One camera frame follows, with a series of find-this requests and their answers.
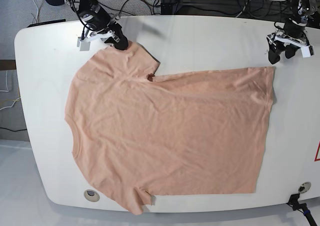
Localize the peach pink T-shirt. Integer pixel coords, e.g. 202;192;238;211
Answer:
65;43;275;215

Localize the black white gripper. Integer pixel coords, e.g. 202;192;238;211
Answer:
266;18;312;64
81;15;129;51

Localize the table cable grommet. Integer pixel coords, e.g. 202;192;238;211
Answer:
83;189;100;203
298;181;311;194

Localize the black clamp with cable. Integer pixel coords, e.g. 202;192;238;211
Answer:
286;193;317;226

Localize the red triangle warning sticker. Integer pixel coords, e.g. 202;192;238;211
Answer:
314;143;320;162

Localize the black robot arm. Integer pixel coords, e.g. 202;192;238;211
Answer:
65;0;129;51
266;0;320;65

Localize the left table cable grommet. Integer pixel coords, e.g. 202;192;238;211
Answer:
83;189;100;203

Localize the right table cable grommet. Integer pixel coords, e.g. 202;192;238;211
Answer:
298;181;311;194

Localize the white floor cable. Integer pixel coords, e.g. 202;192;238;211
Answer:
31;0;40;24

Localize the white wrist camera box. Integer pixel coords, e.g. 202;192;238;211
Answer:
77;37;91;52
300;45;314;58

